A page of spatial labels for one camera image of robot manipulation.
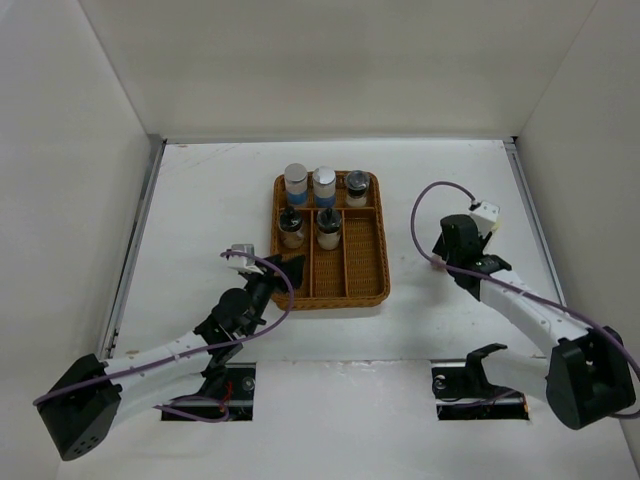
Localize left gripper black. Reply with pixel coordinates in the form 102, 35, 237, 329
243, 253, 303, 336

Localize black-cap bottle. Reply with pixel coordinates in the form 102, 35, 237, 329
316, 208, 342, 251
278, 206, 305, 249

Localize silver-lid jar blue label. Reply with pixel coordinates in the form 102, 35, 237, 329
284, 163, 308, 207
312, 166, 336, 208

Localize dark-lid spice grinder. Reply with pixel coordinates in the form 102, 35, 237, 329
345, 170, 370, 208

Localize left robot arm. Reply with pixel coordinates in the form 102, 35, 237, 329
33, 247, 306, 461

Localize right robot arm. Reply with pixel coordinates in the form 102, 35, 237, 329
433, 214, 636, 430

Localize pink-cap bottle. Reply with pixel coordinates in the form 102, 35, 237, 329
430, 255, 446, 271

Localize brown wicker divided tray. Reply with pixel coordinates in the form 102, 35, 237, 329
270, 171, 390, 310

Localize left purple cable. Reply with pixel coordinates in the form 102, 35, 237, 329
32, 249, 295, 424

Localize purple cable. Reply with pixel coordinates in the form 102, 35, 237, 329
410, 180, 640, 418
32, 249, 295, 424

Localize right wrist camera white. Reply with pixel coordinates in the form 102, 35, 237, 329
469, 200, 501, 237

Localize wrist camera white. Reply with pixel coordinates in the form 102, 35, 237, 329
469, 200, 501, 237
221, 244, 260, 274

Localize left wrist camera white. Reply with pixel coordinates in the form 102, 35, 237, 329
221, 244, 260, 274

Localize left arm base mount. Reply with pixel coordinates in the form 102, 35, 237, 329
160, 363, 257, 424

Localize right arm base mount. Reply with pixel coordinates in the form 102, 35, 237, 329
431, 343, 529, 421

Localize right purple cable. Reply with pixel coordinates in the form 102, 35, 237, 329
410, 180, 640, 418

